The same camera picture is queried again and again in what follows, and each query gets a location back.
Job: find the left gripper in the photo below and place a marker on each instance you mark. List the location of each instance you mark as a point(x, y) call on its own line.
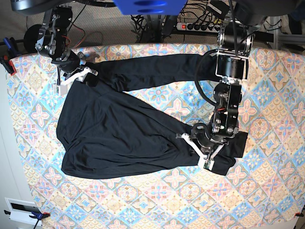
point(207, 144)

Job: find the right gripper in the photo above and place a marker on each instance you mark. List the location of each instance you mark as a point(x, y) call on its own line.
point(71, 67)

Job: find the black t-shirt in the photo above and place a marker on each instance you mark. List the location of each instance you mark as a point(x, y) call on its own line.
point(107, 133)

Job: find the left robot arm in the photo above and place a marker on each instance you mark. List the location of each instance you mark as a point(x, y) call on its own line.
point(235, 40)

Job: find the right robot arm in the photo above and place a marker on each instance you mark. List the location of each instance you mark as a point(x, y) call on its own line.
point(51, 41)

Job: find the patterned tablecloth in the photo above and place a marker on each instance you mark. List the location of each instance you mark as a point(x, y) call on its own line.
point(265, 187)

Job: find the black round stool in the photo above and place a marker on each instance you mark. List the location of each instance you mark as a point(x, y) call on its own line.
point(30, 38)

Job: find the blue clamp top left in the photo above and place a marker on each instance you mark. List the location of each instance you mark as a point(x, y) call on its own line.
point(11, 43)

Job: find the blue clamp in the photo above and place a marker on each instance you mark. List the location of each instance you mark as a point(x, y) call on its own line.
point(35, 215)
point(11, 43)

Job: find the white power strip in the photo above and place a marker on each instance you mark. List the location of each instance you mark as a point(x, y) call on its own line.
point(183, 26)

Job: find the orange clamp bottom right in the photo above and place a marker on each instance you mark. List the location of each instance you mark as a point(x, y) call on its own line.
point(299, 214)

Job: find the blue clamp bottom left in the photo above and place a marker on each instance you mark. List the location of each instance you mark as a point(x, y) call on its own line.
point(35, 215)

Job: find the white floor outlet box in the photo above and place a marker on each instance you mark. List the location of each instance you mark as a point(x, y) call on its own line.
point(20, 205)

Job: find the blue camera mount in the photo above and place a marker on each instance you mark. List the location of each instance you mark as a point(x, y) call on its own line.
point(150, 7)

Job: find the aluminium frame post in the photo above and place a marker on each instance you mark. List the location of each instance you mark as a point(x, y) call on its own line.
point(281, 38)

